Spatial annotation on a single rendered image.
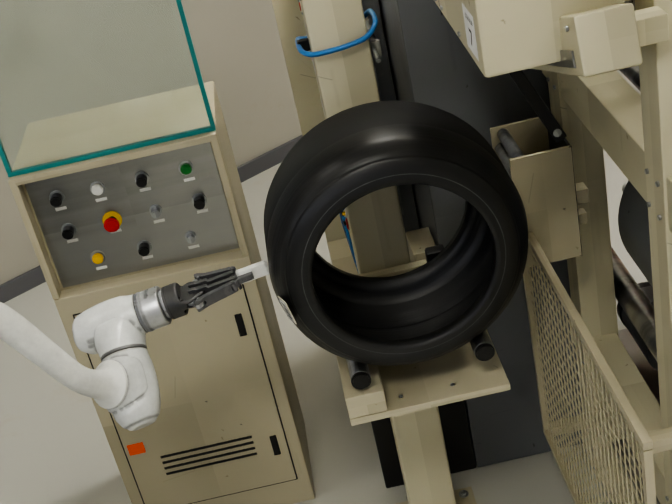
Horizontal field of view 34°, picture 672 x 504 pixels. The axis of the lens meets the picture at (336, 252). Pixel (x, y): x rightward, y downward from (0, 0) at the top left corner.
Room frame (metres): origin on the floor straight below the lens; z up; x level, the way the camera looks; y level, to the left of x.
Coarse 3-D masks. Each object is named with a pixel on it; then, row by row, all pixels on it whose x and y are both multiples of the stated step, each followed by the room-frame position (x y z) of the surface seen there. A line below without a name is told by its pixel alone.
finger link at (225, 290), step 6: (228, 282) 2.07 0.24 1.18; (234, 282) 2.06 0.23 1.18; (216, 288) 2.06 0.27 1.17; (222, 288) 2.05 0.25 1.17; (228, 288) 2.06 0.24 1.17; (204, 294) 2.05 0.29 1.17; (210, 294) 2.05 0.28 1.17; (216, 294) 2.05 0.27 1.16; (222, 294) 2.05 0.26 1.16; (228, 294) 2.05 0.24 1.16; (198, 300) 2.04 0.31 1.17; (204, 300) 2.04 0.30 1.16; (210, 300) 2.05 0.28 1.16; (216, 300) 2.05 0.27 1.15; (204, 306) 2.04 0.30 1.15
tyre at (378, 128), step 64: (320, 128) 2.18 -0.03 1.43; (384, 128) 2.06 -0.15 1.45; (448, 128) 2.09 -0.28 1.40; (320, 192) 1.99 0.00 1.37; (512, 192) 2.02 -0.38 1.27; (320, 256) 2.27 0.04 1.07; (448, 256) 2.25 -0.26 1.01; (512, 256) 1.98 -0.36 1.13; (320, 320) 1.98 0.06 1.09; (384, 320) 2.19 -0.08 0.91; (448, 320) 2.12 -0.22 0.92
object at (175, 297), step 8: (168, 288) 2.09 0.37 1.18; (176, 288) 2.09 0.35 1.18; (184, 288) 2.11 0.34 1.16; (168, 296) 2.07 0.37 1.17; (176, 296) 2.07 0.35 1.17; (184, 296) 2.08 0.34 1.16; (192, 296) 2.07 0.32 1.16; (168, 304) 2.06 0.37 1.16; (176, 304) 2.06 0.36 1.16; (184, 304) 2.06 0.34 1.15; (168, 312) 2.06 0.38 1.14; (176, 312) 2.06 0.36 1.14; (184, 312) 2.06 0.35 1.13
